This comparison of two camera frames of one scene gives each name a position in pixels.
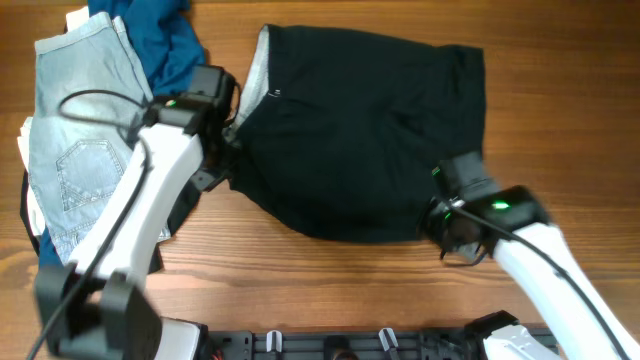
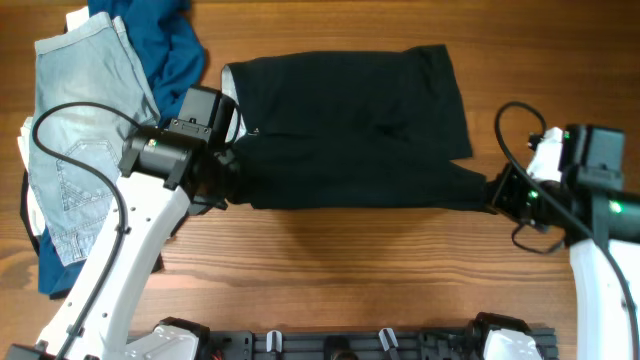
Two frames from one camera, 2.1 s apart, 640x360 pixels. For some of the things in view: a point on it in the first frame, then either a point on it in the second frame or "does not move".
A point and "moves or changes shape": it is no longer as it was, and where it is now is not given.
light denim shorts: (91, 95) does not move
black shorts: (341, 131) moves or changes shape
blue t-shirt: (167, 41) does not move
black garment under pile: (183, 198) does not move
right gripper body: (433, 231) -> (515, 200)
